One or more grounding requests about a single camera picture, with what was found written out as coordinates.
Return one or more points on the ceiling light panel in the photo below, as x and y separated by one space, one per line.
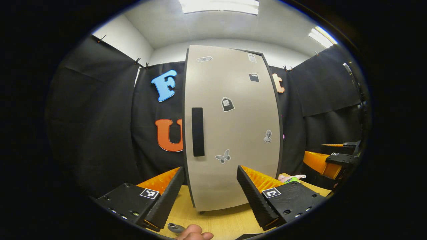
218 6
322 36

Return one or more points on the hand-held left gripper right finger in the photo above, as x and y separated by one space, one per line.
253 200

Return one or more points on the silver bottle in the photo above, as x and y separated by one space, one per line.
175 227

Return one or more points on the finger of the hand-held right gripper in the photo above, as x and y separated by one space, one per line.
337 148
340 159

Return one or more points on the black backdrop cloth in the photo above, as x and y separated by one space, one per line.
93 116

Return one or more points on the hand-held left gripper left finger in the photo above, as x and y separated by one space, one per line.
168 200

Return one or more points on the green and pink plush toy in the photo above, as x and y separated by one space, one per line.
292 179

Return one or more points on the light grey cabinet door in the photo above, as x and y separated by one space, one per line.
233 133

